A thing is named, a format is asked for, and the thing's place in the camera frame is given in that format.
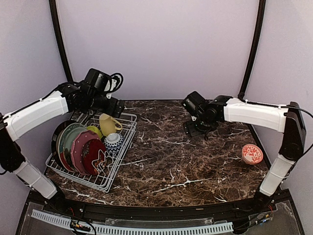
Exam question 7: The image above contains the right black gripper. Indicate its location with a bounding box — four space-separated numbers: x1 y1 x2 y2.
183 113 217 139

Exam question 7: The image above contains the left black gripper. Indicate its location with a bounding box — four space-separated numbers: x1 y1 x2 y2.
87 92 125 118

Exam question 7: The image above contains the yellow ceramic mug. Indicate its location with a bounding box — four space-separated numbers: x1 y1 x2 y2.
99 114 123 137

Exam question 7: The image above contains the red teal floral plate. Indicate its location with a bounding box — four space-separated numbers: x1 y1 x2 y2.
56 125 77 172

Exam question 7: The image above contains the black rimmed cream plate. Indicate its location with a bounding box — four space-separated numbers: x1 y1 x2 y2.
51 120 76 168

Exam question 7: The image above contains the red white patterned bowl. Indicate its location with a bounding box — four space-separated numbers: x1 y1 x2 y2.
242 144 264 165

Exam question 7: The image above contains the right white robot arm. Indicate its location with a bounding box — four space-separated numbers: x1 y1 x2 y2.
181 91 308 212

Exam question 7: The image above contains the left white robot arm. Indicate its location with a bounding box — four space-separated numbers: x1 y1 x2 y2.
0 82 125 213

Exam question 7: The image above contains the green small bowl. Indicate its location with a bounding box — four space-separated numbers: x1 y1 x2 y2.
87 125 103 139

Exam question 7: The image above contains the blue white patterned bowl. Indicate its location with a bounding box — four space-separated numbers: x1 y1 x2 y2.
104 133 124 157

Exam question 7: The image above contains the pink dotted plate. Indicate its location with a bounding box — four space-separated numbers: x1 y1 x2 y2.
70 130 99 175

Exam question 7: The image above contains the dark red floral plate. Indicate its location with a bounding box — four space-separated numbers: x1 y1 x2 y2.
82 139 107 176

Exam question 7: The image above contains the green teal plate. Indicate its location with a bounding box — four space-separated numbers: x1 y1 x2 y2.
64 122 87 168

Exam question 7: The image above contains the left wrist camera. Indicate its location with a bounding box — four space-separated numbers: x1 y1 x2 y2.
84 68 124 94

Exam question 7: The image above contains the white wire dish rack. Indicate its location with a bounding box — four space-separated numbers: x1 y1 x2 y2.
45 113 137 192

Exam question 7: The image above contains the right black frame post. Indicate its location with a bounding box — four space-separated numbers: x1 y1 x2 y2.
237 0 266 100

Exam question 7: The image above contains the black frame post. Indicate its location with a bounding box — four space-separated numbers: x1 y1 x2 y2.
237 0 266 100
48 0 73 82

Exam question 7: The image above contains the white slotted cable duct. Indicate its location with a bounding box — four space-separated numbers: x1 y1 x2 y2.
31 209 233 235

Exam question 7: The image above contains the black front rail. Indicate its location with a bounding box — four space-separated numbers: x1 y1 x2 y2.
43 199 276 223

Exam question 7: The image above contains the left black frame post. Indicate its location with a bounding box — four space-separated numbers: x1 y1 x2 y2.
48 0 73 82

